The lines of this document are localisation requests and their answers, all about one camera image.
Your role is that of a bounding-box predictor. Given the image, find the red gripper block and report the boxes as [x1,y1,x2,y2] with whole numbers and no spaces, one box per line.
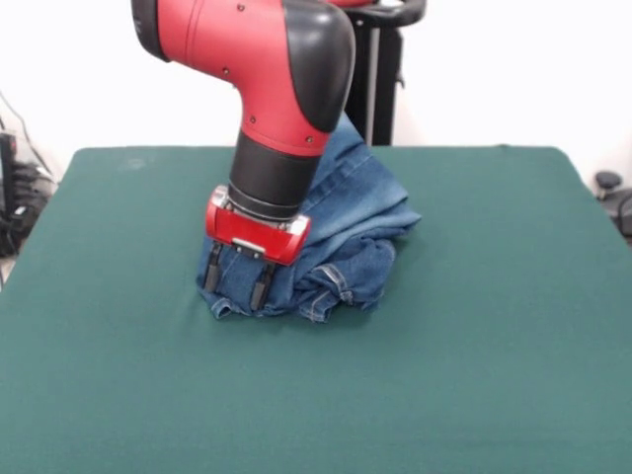
[204,185,313,312]

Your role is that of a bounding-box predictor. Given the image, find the blue denim jeans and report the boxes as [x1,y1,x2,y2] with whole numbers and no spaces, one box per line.
[196,118,424,326]

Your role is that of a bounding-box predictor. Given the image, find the dark green table cloth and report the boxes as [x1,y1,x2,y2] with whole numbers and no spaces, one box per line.
[0,144,632,474]

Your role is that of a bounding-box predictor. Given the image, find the black electronics box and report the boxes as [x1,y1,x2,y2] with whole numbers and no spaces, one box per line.
[0,131,19,214]

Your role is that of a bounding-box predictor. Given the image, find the black office chair base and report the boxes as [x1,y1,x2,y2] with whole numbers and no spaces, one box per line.
[593,170,632,233]

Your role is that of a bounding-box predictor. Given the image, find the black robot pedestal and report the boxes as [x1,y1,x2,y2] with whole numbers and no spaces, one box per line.
[345,0,427,147]

